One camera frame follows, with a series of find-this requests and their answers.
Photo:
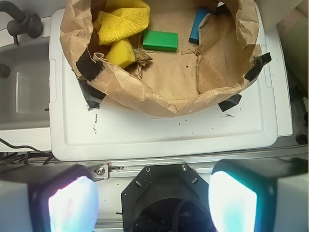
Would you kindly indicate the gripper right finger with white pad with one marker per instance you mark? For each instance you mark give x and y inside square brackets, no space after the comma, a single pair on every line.
[260,195]

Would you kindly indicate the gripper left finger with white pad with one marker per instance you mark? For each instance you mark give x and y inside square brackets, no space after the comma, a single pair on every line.
[47,198]

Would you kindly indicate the green block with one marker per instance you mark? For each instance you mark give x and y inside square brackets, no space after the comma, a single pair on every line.
[160,41]

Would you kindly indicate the blue block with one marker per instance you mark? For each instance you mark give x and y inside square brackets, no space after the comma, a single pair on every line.
[200,15]

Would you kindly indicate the black tape lower right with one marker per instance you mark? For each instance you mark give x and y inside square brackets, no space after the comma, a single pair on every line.
[230,103]

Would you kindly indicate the black tape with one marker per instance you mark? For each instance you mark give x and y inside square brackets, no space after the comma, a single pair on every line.
[92,96]
[230,103]

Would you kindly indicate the black tape lower left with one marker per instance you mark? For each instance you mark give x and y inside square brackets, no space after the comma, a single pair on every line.
[92,96]

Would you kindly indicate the grey sink basin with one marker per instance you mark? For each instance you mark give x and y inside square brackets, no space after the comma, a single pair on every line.
[24,94]

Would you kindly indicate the black tape left rim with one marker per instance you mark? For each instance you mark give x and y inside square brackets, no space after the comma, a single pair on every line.
[88,68]

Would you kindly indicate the black tape rim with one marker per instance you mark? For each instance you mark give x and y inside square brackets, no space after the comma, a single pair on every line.
[88,68]
[259,63]

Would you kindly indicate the black tape right rim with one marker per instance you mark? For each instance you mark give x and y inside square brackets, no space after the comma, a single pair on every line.
[259,63]

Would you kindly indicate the yellow sponge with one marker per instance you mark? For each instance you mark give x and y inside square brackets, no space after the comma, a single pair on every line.
[121,53]

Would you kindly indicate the black faucet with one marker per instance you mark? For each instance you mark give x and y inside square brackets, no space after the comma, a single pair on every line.
[22,22]

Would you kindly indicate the yellow microfiber cloth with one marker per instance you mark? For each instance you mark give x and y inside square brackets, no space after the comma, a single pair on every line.
[121,19]

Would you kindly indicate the black octagonal mount plate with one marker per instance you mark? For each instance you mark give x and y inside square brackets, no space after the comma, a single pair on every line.
[166,198]

